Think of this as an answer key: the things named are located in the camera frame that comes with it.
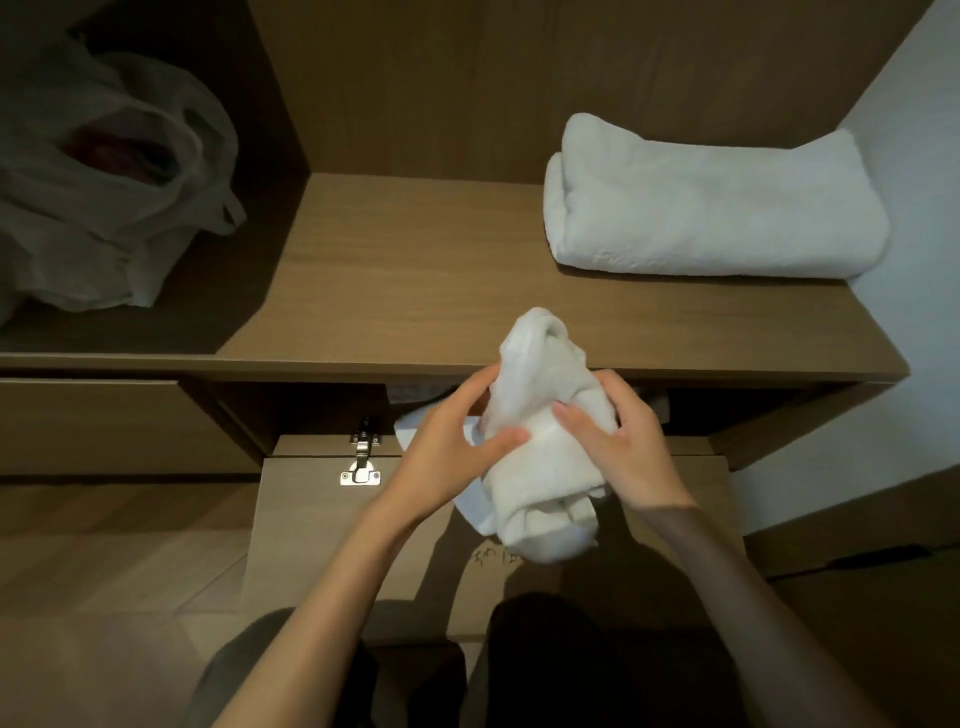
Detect person's right hand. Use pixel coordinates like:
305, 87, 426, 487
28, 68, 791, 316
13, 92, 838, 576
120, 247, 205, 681
551, 369, 697, 517

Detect person's left hand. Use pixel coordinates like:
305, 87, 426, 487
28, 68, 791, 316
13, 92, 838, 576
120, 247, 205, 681
382, 363, 532, 528

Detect wooden cabinet flap door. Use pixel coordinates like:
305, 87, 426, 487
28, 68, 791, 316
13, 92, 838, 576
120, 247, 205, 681
239, 434, 749, 648

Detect person's right forearm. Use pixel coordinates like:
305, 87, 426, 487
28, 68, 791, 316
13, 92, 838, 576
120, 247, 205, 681
641, 502, 898, 728

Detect person's left forearm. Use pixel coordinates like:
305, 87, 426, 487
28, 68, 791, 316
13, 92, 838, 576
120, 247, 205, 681
213, 491, 425, 728

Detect person's dark trousers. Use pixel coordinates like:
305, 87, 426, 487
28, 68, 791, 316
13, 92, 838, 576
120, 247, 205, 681
183, 592, 751, 728

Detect metal door hinge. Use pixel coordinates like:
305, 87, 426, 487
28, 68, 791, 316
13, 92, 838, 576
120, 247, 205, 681
338, 416, 384, 487

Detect black door hinge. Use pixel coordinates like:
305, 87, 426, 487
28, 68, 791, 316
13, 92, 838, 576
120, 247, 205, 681
836, 543, 935, 573

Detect wooden vanity base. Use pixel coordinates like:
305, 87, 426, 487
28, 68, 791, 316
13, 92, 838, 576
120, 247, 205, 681
0, 378, 264, 478

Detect wooden back panel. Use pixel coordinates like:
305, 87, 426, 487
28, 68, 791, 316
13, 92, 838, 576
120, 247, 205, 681
247, 0, 935, 185

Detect white plastic bag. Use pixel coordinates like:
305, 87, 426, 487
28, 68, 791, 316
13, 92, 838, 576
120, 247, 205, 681
0, 37, 247, 325

